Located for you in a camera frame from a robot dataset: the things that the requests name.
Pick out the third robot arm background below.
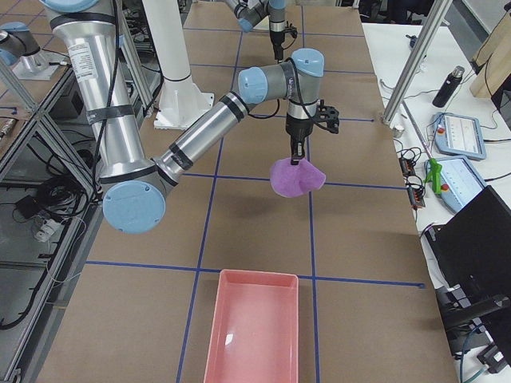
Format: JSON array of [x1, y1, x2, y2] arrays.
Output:
[[1, 22, 41, 66]]

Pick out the black laptop computer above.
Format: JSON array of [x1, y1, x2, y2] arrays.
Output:
[[426, 186, 510, 299]]

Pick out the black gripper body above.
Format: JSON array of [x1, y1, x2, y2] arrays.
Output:
[[269, 22, 287, 50], [285, 114, 313, 154]]

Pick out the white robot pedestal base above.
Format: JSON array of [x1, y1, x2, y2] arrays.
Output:
[[143, 0, 214, 130]]

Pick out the aluminium frame post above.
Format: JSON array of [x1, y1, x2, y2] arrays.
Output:
[[382, 0, 452, 125]]

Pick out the black water bottle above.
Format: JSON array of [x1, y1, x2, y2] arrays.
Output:
[[432, 65, 465, 108]]

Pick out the lower blue teach pendant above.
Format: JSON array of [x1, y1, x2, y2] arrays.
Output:
[[437, 156, 487, 213]]

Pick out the upper blue teach pendant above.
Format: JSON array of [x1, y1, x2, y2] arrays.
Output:
[[433, 113, 486, 160]]

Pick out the purple microfiber cloth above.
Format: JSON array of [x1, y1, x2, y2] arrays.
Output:
[[270, 158, 327, 198]]

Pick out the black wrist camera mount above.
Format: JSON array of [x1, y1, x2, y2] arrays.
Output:
[[312, 103, 340, 134]]

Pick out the green handled tool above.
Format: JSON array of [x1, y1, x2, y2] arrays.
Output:
[[425, 158, 442, 195]]

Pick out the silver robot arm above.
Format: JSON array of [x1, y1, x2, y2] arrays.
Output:
[[44, 1, 324, 234], [224, 0, 291, 62]]

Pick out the pink plastic tray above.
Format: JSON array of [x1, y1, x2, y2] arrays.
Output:
[[204, 270, 299, 382]]

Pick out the black power adapters on floor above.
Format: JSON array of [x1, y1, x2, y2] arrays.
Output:
[[14, 195, 62, 243]]

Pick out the blue teach pendant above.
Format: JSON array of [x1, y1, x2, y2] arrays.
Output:
[[437, 156, 487, 213], [433, 113, 486, 160]]

